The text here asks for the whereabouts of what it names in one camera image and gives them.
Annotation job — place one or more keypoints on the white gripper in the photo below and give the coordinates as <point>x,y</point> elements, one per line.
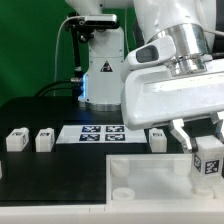
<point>152,96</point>

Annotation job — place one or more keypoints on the white square tabletop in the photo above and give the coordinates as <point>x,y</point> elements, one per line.
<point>154,177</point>

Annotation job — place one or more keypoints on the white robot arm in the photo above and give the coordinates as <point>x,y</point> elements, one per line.
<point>190,23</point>

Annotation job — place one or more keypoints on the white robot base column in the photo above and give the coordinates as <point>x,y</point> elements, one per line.
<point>102,81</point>

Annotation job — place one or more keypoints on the white fiducial tag sheet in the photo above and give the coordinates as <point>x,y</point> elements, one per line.
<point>73,134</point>

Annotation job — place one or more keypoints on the white L-shaped obstacle wall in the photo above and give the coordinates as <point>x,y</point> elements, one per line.
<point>116,213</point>

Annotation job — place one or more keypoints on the black camera on mount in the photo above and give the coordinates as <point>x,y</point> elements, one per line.
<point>86,25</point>

